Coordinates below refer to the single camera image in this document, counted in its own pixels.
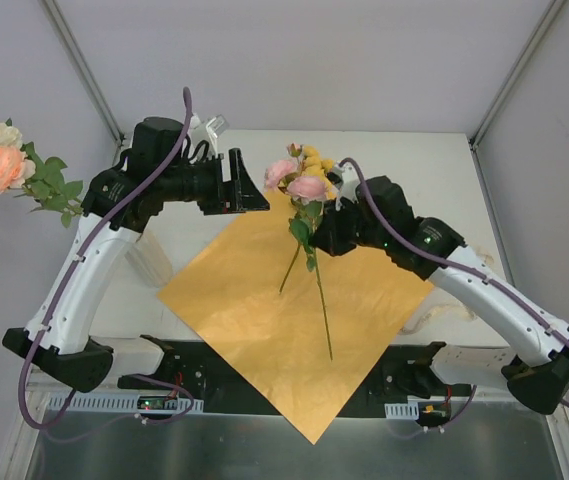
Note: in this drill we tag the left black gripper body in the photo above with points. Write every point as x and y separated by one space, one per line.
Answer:
227 182

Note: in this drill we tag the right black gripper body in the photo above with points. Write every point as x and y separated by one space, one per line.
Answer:
331 231

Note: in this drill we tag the pink rose stem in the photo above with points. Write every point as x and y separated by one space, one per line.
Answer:
271 177

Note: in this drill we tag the orange wrapping paper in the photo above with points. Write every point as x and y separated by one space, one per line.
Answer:
305 340

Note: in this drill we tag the cream printed ribbon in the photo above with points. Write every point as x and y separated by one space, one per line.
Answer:
437 305

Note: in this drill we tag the peach and yellow flower stem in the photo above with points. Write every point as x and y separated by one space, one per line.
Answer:
25 173

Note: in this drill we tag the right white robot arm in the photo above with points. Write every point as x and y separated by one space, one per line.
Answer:
534 365

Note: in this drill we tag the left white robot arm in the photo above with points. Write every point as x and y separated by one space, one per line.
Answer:
116 210

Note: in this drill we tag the white ceramic vase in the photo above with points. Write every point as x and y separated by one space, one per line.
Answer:
149 260

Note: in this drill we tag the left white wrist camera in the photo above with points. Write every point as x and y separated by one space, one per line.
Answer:
209 130

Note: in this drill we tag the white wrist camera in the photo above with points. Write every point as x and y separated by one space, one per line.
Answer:
346 181
209 130

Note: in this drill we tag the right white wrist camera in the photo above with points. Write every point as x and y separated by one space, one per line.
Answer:
346 181

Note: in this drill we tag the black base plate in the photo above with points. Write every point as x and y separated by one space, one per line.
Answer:
401 373

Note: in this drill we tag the right aluminium frame post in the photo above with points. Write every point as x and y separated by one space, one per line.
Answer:
526 55

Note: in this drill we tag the aluminium frame post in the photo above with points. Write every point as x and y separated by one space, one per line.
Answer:
83 71
526 55

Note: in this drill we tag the right white cable duct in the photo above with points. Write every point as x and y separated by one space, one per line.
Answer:
402 411

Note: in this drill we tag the white cable duct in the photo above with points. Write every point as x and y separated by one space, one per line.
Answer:
133 403
402 411

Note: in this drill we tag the left aluminium frame post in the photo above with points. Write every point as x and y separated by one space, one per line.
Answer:
83 71

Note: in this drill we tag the left white cable duct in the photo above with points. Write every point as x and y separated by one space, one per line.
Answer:
133 403

